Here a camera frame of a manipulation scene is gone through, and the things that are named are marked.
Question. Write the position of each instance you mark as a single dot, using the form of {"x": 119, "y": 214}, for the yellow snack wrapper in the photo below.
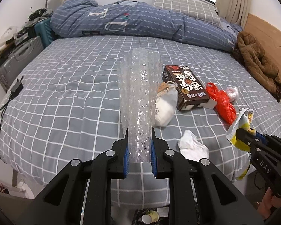
{"x": 243, "y": 120}

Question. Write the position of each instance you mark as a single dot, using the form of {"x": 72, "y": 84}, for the white tissue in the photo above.
{"x": 191, "y": 148}

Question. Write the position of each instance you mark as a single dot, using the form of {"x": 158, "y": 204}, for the brown fleece jacket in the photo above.
{"x": 249, "y": 52}

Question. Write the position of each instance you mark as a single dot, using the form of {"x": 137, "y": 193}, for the clear bubble wrap piece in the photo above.
{"x": 139, "y": 76}

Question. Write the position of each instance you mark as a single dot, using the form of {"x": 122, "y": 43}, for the grey suitcase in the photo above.
{"x": 11, "y": 67}

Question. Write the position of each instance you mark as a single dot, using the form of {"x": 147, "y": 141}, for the yellow paper noodle cup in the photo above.
{"x": 150, "y": 217}

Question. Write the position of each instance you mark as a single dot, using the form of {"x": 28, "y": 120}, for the red plastic bag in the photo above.
{"x": 224, "y": 107}

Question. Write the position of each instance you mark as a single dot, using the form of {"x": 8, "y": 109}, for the black-lined trash bin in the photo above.
{"x": 163, "y": 216}

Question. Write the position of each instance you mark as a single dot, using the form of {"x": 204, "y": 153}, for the brown chocolate snack box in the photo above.
{"x": 191, "y": 92}

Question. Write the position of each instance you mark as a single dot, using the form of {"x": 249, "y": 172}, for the wooden headboard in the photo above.
{"x": 268, "y": 35}

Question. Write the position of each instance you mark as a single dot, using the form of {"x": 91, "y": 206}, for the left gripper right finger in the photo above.
{"x": 199, "y": 192}

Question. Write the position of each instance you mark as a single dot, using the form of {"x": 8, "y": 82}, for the beige curtain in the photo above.
{"x": 234, "y": 11}

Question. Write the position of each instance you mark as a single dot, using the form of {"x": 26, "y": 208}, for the right hand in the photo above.
{"x": 269, "y": 200}

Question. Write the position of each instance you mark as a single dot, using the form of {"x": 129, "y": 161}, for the grey checked bed sheet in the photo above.
{"x": 69, "y": 108}

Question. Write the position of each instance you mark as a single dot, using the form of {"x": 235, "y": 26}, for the white cosmetic cotton pouch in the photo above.
{"x": 166, "y": 103}

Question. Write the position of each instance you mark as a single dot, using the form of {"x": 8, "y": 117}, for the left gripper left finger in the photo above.
{"x": 81, "y": 192}

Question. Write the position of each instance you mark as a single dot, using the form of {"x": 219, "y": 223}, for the grey checked pillow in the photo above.
{"x": 192, "y": 8}

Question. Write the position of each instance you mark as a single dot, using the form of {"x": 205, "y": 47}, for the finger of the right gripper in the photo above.
{"x": 261, "y": 137}
{"x": 245, "y": 140}

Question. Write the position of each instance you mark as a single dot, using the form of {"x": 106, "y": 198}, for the small pink-white wrapper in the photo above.
{"x": 232, "y": 93}

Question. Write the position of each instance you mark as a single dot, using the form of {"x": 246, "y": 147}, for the teal suitcase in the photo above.
{"x": 44, "y": 30}

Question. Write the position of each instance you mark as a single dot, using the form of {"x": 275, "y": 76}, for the blue striped duvet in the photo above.
{"x": 77, "y": 18}

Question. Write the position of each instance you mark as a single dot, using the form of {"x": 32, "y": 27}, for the clutter on suitcases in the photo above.
{"x": 15, "y": 36}

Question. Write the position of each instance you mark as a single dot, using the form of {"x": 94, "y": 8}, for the white power strip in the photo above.
{"x": 22, "y": 190}

